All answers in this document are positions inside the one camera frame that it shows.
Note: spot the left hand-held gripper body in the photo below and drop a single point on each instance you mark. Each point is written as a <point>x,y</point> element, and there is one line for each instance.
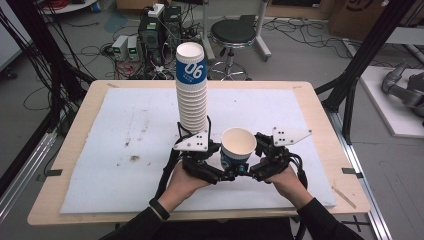
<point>196,160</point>

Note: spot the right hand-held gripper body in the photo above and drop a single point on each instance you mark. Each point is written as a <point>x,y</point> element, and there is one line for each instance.
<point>276,160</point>

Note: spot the blue banded paper cup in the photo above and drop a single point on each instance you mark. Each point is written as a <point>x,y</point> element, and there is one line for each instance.
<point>238,143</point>

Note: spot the stack of ribbed paper cups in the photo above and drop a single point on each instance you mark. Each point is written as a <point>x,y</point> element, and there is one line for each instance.
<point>192,100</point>

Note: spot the person's right hand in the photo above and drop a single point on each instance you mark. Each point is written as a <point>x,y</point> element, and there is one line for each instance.
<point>290,186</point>

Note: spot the person's left hand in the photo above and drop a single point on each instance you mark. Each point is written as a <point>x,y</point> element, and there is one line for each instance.
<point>181,190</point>

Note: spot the black wristband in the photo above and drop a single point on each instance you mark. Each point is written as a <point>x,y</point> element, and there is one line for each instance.
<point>159,208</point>

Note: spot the black tape strip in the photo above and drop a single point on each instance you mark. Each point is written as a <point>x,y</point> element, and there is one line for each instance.
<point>351,172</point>
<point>53,172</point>

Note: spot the thin wooden stick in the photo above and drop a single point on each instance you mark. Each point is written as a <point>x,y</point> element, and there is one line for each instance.
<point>343,197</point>

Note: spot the white foam table mat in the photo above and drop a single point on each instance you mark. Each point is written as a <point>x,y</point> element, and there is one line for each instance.
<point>133,116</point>

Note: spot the white desk leg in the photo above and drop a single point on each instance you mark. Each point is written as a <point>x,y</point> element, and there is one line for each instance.
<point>263,33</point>
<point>207,33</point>

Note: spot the black round stool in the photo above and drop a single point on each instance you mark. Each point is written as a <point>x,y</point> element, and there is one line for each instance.
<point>233,31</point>

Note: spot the white floor board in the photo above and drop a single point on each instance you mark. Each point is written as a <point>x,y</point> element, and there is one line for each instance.
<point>383,113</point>

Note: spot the grey power supply unit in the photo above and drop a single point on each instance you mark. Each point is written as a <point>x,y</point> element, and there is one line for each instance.
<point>133,48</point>
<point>120,48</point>

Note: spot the black computer tower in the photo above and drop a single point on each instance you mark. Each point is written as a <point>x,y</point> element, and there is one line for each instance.
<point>156,33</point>

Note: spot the white power strip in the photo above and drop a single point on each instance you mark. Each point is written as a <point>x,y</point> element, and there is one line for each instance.
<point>156,10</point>

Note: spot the brown cardboard box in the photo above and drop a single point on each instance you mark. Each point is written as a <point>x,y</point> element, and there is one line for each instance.
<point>366,16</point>

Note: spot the aluminium floor rail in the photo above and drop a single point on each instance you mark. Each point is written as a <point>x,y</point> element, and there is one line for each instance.
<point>23,176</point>
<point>366,186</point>

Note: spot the black metal frame post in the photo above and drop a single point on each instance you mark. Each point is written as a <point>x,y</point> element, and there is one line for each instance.
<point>56,66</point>
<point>366,50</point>

